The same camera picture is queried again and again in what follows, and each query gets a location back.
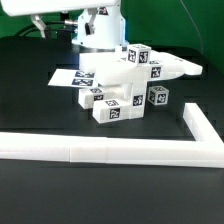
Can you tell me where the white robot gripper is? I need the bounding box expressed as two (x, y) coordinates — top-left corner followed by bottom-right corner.
(0, 0), (120, 39)

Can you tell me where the white chair back frame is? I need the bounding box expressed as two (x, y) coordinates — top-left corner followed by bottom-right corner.
(79, 51), (203, 86)

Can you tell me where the white tagged cube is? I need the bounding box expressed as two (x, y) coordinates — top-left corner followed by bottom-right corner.
(148, 86), (169, 105)
(126, 44), (151, 65)

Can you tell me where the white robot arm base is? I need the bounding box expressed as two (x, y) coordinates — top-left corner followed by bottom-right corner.
(72, 3), (128, 51)

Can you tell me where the white marker sheet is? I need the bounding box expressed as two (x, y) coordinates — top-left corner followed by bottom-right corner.
(48, 69), (98, 88)

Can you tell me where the black antenna post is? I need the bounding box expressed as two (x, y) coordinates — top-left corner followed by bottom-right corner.
(57, 12), (71, 42)

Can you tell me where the black cable bundle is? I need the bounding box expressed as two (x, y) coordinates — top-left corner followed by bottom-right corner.
(13, 19), (79, 38)

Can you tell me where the white U-shaped fixture frame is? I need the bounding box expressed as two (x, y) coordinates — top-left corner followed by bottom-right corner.
(0, 103), (224, 168)

